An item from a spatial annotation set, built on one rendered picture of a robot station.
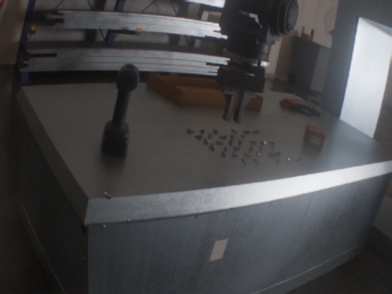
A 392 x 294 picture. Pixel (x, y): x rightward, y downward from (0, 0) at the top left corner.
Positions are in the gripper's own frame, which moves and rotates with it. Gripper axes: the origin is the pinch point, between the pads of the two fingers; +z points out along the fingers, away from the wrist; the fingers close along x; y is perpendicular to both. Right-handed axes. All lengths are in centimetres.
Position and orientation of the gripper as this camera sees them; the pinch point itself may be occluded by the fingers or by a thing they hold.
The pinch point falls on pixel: (232, 114)
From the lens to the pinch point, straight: 127.7
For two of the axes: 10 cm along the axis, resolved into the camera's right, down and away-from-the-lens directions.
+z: -2.2, 9.1, 3.4
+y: -3.2, -4.0, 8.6
